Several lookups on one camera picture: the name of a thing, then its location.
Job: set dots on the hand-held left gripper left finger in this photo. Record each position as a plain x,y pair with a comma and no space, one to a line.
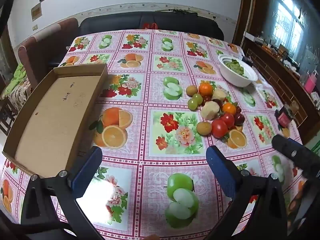
86,172

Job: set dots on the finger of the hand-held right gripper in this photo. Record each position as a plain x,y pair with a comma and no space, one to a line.
295,155

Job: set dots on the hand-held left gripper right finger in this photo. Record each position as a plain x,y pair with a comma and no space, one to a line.
221,172

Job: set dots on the red tomato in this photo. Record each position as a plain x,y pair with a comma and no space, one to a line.
219,128
227,119

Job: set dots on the pale peeled sugarcane piece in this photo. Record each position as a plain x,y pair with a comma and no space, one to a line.
210,110
218,94

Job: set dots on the orange mandarin with leaf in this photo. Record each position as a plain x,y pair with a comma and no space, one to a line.
229,108

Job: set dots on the shallow cardboard box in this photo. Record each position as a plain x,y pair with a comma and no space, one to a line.
50,110

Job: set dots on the green grape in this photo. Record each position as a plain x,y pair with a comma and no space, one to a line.
198,98
192,104

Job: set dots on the small red box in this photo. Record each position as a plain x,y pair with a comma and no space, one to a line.
283,117

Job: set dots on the floral printed tablecloth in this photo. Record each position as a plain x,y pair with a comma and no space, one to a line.
150,142

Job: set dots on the pink bag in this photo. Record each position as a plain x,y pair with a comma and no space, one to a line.
310,82

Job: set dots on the leafless orange mandarin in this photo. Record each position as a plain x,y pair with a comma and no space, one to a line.
205,89

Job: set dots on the dark wooden cabinet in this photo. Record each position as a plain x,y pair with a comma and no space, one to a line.
275,67

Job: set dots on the white bowl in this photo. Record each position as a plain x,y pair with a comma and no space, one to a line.
237,78

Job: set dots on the dark wooden stool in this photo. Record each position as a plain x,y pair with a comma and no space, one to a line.
7,115

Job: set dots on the green vegetable scraps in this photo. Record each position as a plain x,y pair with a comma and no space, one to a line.
235,66

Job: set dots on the green patterned blanket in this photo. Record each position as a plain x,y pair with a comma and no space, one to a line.
17,77

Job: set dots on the brown armchair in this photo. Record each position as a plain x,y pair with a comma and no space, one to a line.
45,50

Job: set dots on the black leather sofa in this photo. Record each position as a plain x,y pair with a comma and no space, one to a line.
175,22

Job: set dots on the red plastic bag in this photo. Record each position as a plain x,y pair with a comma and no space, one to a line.
150,26

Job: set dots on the small wall plaque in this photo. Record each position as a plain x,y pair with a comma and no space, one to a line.
36,11

